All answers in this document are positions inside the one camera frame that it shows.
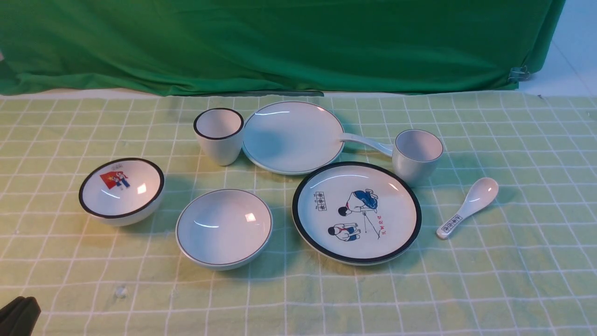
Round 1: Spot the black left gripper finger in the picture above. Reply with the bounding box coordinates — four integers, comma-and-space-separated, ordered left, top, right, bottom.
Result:
0, 296, 41, 336

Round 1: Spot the plain white thin-rimmed bowl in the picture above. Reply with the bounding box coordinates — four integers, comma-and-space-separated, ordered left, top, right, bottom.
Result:
175, 189, 273, 270

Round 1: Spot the plain white ceramic spoon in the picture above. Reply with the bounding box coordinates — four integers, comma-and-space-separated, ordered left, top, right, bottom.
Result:
339, 133, 394, 157

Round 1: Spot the white cup thin rim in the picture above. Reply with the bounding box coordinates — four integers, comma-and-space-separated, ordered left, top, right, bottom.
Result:
392, 129, 444, 188

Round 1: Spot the black-rimmed bowl with flag picture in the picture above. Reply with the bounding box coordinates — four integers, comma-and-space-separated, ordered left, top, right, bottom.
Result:
78, 158, 166, 227

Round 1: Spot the white cup thick black rim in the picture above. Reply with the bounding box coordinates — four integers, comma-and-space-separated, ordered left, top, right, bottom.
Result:
193, 108, 244, 166

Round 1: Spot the plain white thin-rimmed plate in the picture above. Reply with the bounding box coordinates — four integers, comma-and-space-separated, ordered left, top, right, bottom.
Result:
243, 101, 345, 175

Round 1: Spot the black-rimmed plate with cartoon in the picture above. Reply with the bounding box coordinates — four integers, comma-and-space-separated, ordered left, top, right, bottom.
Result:
292, 161, 422, 266

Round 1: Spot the green backdrop cloth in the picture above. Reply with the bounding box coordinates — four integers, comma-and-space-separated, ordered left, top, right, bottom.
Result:
0, 0, 565, 96

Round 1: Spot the metal binder clip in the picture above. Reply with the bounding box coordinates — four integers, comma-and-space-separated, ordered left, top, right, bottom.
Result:
508, 65, 531, 83

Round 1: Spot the white spoon with printed handle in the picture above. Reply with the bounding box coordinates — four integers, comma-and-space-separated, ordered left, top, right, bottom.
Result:
436, 178, 499, 240

